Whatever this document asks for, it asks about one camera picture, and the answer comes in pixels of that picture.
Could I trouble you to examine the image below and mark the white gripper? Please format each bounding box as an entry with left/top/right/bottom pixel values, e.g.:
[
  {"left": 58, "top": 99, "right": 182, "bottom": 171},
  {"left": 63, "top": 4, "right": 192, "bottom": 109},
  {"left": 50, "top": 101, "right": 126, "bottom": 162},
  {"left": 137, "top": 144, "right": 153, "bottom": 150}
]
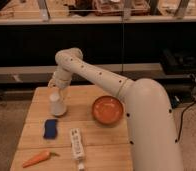
[{"left": 48, "top": 71, "right": 72, "bottom": 89}]

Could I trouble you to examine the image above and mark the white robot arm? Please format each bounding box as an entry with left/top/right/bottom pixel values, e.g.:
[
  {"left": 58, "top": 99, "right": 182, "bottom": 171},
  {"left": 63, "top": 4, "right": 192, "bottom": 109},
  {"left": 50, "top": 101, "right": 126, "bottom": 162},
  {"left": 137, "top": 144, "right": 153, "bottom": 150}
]
[{"left": 51, "top": 48, "right": 184, "bottom": 171}]

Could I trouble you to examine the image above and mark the blue sponge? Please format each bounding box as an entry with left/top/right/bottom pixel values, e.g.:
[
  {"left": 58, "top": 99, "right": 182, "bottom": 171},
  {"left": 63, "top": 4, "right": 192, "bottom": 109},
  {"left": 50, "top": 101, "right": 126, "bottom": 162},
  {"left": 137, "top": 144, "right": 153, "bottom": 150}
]
[{"left": 43, "top": 119, "right": 58, "bottom": 139}]

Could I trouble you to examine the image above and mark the orange bowl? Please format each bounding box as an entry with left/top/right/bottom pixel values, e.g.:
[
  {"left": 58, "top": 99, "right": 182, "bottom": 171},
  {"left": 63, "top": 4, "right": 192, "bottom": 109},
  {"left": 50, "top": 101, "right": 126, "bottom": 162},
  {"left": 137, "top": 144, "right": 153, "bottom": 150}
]
[{"left": 92, "top": 96, "right": 124, "bottom": 125}]

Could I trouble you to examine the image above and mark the white tube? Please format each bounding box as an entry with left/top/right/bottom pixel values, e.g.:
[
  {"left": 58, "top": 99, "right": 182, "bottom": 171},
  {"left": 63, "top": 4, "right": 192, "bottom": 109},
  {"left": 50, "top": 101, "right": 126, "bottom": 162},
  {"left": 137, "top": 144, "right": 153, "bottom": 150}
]
[{"left": 70, "top": 128, "right": 85, "bottom": 171}]

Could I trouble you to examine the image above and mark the orange toy carrot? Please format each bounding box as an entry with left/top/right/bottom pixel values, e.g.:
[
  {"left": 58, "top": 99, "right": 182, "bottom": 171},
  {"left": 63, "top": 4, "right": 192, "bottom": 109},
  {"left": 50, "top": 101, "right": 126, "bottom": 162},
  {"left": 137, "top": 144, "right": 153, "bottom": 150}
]
[{"left": 22, "top": 150, "right": 57, "bottom": 168}]

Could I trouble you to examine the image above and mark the black cable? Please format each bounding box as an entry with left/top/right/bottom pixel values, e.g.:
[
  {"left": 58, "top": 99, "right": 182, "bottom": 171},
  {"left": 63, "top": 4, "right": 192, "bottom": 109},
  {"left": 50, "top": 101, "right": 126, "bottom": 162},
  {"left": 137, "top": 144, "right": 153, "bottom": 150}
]
[{"left": 174, "top": 73, "right": 196, "bottom": 144}]

